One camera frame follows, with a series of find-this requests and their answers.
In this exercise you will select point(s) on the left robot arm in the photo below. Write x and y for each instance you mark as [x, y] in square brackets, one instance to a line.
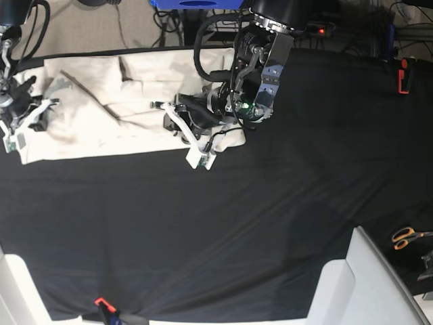
[245, 94]

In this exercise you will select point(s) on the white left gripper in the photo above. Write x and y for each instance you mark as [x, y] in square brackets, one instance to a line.
[201, 121]

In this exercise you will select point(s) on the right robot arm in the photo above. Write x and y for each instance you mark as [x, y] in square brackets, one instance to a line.
[13, 15]

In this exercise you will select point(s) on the blue plastic bin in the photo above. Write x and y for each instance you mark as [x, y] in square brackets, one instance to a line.
[197, 4]

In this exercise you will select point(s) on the orange handled scissors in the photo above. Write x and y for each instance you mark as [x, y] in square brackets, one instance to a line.
[405, 236]

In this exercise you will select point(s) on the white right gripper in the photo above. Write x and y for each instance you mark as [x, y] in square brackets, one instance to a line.
[21, 111]

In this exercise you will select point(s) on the orange black tool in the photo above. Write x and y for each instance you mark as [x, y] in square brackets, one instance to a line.
[405, 75]

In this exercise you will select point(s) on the black table cloth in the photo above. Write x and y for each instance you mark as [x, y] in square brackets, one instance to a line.
[246, 240]

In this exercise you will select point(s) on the red black clamp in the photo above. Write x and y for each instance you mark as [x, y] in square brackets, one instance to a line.
[111, 316]

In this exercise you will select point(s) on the white T-shirt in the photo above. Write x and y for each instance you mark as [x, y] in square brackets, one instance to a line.
[105, 104]

